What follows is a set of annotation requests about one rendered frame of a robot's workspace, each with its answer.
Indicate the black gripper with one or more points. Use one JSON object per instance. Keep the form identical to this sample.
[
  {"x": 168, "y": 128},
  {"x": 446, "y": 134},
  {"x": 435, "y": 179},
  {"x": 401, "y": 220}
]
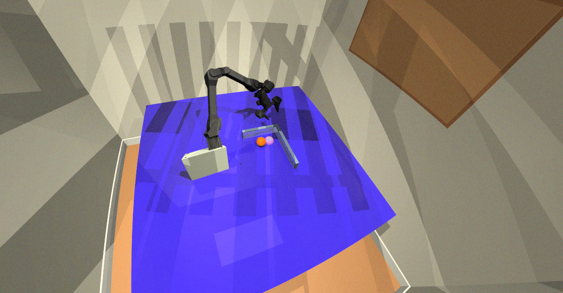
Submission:
[{"x": 267, "y": 104}]

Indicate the brown ball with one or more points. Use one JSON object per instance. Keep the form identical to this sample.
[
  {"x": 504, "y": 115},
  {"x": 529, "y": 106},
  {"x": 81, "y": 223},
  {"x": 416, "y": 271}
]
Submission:
[{"x": 261, "y": 141}]

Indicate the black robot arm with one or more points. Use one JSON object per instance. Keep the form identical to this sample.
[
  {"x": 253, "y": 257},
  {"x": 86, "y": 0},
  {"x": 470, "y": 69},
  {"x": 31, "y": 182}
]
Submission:
[{"x": 214, "y": 123}]

